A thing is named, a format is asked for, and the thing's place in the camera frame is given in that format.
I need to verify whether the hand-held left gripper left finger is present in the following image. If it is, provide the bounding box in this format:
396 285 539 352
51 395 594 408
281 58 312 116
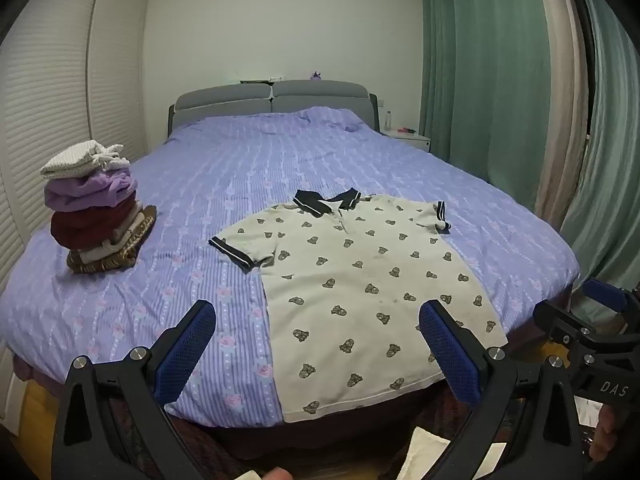
52 300 217 480

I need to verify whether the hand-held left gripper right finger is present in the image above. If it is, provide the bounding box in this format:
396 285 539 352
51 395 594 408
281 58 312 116
419 300 586 480

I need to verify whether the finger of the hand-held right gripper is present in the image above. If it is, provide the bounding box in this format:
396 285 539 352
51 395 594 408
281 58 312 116
532 300 608 356
582 278 632 317

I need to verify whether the cream bear-print polo shirt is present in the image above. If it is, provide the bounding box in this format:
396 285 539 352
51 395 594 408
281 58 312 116
209 187 510 423

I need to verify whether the person's right hand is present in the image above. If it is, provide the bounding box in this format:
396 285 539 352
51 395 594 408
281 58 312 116
589 402 625 462

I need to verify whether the white cloth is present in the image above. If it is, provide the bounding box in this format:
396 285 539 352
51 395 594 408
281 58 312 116
397 427 503 480

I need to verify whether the green curtain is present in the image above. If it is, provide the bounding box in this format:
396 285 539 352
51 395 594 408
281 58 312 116
417 0 553 211
557 0 640 291

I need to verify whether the beige folded garment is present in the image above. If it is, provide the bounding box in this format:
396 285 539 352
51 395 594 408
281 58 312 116
80 210 147 264

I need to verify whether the brown patterned folded garment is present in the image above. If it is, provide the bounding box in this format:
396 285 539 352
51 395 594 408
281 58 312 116
66 205 157 275

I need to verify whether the dark red folded garment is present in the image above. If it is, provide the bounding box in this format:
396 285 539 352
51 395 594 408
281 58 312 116
50 194 143 250

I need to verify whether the purple floral bedspread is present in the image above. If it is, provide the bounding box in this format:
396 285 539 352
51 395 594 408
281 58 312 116
0 106 581 428

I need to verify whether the purple folded garment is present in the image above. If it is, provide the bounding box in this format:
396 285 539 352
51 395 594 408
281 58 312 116
45 170 138 212

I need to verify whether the beige curtain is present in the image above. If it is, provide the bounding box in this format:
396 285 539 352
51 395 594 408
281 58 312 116
532 0 595 231

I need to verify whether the white nightstand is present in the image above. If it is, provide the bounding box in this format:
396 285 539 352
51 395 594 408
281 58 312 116
382 127 432 153

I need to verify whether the white dotted folded garment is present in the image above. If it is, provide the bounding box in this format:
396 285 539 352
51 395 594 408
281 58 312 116
41 141 131 179

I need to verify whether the grey padded bed headboard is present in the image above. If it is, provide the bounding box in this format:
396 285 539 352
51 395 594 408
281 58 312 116
167 80 383 141

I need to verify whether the white louvered wardrobe door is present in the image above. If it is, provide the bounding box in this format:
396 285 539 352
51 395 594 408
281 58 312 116
0 0 103 271
87 0 150 162

